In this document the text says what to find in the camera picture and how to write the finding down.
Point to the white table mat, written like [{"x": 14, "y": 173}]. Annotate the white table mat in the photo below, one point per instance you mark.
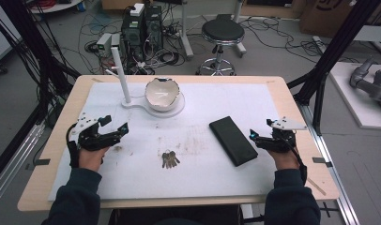
[{"x": 185, "y": 175}]

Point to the white floor board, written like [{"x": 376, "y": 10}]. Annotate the white floor board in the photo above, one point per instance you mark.
[{"x": 351, "y": 103}]

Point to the person's right hand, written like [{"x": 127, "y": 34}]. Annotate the person's right hand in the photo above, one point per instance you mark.
[{"x": 285, "y": 160}]

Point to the black metal frame post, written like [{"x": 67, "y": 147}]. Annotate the black metal frame post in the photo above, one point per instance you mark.
[
  {"x": 29, "y": 40},
  {"x": 332, "y": 53}
]

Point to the black round stool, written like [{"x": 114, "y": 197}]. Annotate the black round stool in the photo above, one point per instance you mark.
[{"x": 222, "y": 33}]

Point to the person's left hand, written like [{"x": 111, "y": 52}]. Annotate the person's left hand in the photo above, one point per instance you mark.
[{"x": 91, "y": 158}]

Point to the black computer tower white top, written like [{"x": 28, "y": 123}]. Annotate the black computer tower white top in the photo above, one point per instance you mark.
[{"x": 133, "y": 31}]

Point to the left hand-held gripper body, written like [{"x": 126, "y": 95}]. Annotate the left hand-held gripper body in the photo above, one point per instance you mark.
[{"x": 85, "y": 137}]

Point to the bunch of metal keys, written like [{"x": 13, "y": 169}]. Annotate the bunch of metal keys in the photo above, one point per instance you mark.
[{"x": 170, "y": 160}]

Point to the black tape strip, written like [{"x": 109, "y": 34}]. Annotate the black tape strip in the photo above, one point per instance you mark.
[
  {"x": 321, "y": 161},
  {"x": 41, "y": 162}
]

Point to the cardboard box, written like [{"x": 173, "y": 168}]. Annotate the cardboard box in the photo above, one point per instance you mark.
[{"x": 326, "y": 15}]

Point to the white shell-shaped bowl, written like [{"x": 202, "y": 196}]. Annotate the white shell-shaped bowl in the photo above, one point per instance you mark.
[{"x": 162, "y": 93}]

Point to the black rectangular case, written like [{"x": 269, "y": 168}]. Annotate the black rectangular case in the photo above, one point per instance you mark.
[{"x": 233, "y": 140}]

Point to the small grey box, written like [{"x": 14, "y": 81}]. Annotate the small grey box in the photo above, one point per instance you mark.
[{"x": 104, "y": 43}]

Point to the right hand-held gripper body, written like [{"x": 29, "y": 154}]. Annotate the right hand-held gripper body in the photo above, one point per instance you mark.
[{"x": 284, "y": 137}]

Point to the white stand with pole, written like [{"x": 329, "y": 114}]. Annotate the white stand with pole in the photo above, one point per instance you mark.
[{"x": 123, "y": 78}]

